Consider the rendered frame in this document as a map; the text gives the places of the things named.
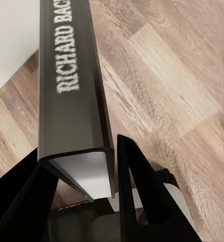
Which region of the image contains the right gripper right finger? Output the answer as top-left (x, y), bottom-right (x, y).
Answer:
top-left (117, 134), bottom-right (202, 242)

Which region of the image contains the hardback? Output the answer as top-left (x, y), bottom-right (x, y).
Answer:
top-left (37, 0), bottom-right (115, 202)

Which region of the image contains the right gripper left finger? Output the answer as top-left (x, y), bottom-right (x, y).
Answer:
top-left (0, 148), bottom-right (59, 242)

